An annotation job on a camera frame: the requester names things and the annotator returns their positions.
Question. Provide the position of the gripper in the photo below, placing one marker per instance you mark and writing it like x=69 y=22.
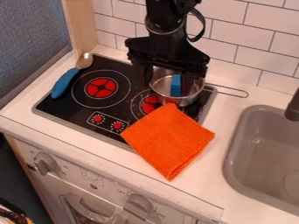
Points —
x=171 y=49

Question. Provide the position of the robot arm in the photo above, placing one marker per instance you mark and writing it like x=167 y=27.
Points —
x=165 y=14

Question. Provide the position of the blue toy block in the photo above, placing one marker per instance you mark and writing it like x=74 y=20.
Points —
x=176 y=85

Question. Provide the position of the silver pot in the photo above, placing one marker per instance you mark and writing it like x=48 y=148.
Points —
x=187 y=93

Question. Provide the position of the orange cloth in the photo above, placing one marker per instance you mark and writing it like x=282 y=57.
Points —
x=168 y=140

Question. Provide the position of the toy stove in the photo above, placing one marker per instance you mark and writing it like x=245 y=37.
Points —
x=78 y=102

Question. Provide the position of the tap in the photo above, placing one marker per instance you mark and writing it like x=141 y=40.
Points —
x=292 y=108

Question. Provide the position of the toy sink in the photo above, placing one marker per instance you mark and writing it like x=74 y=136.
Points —
x=264 y=163

